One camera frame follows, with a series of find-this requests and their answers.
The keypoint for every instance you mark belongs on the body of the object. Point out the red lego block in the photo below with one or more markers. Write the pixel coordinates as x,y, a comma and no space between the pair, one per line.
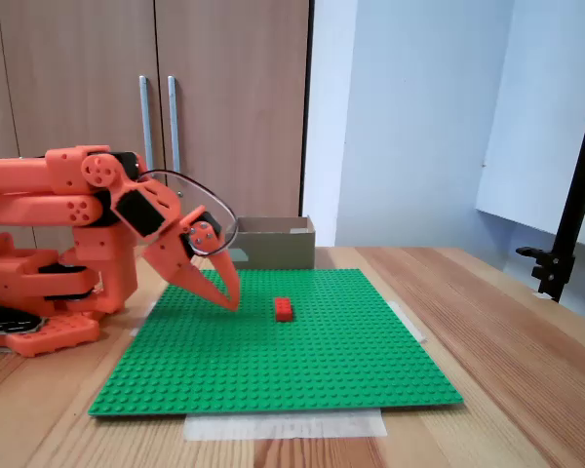
284,310

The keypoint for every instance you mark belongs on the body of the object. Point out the open cardboard box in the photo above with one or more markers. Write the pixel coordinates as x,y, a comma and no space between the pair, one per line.
278,248

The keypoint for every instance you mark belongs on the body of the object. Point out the green lego baseplate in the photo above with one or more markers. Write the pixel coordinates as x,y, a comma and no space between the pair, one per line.
283,361

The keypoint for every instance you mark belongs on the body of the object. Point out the narrow masking tape strip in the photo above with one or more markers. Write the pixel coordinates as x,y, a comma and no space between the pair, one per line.
144,319
409,322

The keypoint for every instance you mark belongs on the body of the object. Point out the wide masking tape strip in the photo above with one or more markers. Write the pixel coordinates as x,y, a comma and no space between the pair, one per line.
283,425

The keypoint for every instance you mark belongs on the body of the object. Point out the wooden cabinet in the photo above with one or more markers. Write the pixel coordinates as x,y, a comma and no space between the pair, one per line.
78,73

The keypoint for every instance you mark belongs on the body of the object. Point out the small white tape piece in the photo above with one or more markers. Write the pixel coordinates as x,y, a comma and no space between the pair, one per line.
542,296

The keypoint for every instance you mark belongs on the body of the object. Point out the black stand pole with clamp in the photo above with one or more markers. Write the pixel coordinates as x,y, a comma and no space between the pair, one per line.
573,205

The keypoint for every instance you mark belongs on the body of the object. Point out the white wall board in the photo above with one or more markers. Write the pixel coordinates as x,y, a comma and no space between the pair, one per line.
541,122

